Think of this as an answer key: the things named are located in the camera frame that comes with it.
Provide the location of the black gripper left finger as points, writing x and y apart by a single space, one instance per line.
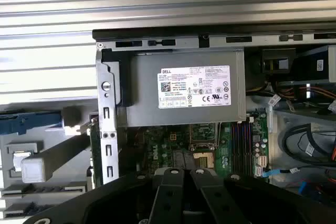
168 197

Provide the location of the green motherboard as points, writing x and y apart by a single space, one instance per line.
223 155

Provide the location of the CPU socket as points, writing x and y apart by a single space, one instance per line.
202 159

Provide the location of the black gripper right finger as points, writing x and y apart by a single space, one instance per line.
218 203

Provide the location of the gray power supply unit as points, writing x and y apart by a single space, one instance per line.
147 90

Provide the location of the four pin power socket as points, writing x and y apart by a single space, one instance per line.
173 137

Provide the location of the gray parts rack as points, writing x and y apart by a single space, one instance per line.
73 153

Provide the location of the metal socket cover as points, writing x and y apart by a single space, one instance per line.
191 136

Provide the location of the silver CPU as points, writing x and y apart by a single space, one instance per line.
17 159

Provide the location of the blue disk carrier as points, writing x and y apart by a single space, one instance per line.
31 123

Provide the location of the black PC case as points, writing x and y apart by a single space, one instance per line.
107 108

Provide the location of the graphics card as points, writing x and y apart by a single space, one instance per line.
95 150

